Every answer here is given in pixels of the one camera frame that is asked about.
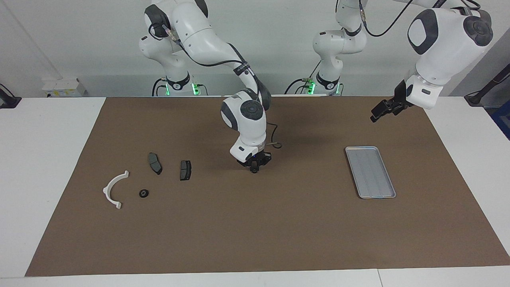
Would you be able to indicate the white power strip box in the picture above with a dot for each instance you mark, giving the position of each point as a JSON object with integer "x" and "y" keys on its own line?
{"x": 63, "y": 87}

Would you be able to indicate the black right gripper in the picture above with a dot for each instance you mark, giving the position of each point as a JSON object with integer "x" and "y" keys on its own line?
{"x": 257, "y": 158}

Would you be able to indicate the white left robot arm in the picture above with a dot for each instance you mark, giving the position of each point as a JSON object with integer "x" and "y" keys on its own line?
{"x": 442, "y": 52}

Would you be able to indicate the black table clamp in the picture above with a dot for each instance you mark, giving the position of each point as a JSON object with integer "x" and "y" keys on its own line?
{"x": 8, "y": 99}

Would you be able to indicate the rectangular dark brake pad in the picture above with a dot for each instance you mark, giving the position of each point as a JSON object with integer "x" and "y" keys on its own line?
{"x": 185, "y": 170}

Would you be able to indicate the brown table mat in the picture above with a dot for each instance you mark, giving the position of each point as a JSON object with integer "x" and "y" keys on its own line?
{"x": 255, "y": 231}

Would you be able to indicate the blue box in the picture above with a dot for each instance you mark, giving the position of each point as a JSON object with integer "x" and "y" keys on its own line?
{"x": 503, "y": 119}

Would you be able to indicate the black angled stand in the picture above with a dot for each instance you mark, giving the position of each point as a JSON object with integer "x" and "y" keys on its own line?
{"x": 484, "y": 89}

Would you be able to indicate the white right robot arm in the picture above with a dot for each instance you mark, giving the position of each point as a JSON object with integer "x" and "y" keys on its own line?
{"x": 247, "y": 119}

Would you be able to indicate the curved dark brake pad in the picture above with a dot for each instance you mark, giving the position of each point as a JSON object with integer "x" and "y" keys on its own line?
{"x": 155, "y": 163}

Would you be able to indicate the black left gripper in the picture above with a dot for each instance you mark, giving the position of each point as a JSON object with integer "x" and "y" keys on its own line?
{"x": 403, "y": 97}

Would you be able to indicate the silver metal tray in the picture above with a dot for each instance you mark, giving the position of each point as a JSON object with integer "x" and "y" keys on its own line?
{"x": 370, "y": 173}

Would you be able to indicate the small black round part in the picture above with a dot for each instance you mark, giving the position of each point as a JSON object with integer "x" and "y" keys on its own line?
{"x": 144, "y": 193}

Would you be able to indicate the white semicircular plastic bracket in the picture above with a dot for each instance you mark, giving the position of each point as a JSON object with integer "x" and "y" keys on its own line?
{"x": 108, "y": 191}

